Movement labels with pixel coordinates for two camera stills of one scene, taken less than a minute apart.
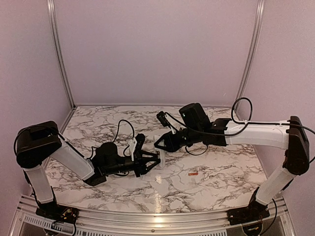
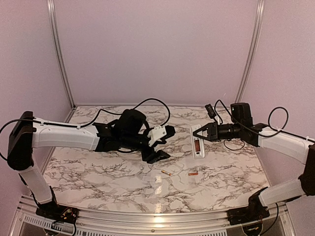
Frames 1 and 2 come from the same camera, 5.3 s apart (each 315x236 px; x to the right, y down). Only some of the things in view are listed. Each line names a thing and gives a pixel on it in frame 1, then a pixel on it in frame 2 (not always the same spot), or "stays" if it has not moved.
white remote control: x=162 y=153 to x=198 y=143
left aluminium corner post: x=50 y=7 stays
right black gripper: x=171 y=145 to x=212 y=132
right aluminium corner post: x=259 y=30 stays
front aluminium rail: x=28 y=222 stays
